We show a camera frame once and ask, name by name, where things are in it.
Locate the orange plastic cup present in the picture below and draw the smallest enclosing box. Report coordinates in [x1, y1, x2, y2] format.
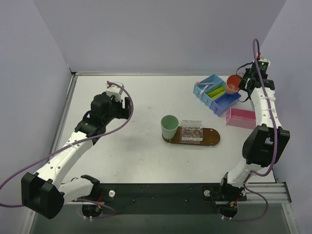
[225, 75, 242, 95]

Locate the pink plastic drawer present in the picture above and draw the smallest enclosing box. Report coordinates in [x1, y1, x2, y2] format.
[226, 107, 256, 129]

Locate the green plastic cup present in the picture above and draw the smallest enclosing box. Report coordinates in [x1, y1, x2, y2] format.
[161, 115, 179, 140]

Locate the clear textured plastic holder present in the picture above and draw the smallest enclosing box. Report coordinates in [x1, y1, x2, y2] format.
[180, 120, 203, 144]

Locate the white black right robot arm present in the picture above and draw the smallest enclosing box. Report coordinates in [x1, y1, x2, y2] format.
[220, 60, 290, 199]

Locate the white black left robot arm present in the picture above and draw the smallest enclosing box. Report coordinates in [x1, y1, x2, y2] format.
[21, 93, 133, 219]

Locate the green toothpaste tube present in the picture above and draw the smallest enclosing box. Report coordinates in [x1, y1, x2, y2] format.
[207, 87, 224, 97]
[211, 91, 225, 100]

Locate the pink white toothbrush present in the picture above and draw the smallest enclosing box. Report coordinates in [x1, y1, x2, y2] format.
[195, 82, 215, 86]

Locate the brown wooden oval tray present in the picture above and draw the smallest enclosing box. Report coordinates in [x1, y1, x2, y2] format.
[162, 126, 220, 146]

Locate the blue plastic organizer box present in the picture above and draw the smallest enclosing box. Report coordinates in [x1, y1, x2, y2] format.
[193, 74, 241, 116]

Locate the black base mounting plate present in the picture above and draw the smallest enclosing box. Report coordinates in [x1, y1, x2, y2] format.
[82, 183, 247, 217]

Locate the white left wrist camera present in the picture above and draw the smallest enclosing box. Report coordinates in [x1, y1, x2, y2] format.
[106, 83, 123, 102]

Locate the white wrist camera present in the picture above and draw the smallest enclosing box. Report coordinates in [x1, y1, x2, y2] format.
[106, 83, 123, 102]
[257, 58, 271, 73]

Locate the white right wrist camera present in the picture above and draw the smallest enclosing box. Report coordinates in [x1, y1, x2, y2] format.
[257, 58, 271, 73]

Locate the aluminium table edge rail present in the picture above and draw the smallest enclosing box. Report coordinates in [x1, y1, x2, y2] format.
[51, 73, 78, 154]

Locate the aluminium front rail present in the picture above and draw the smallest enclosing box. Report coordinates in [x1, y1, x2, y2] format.
[247, 182, 292, 203]

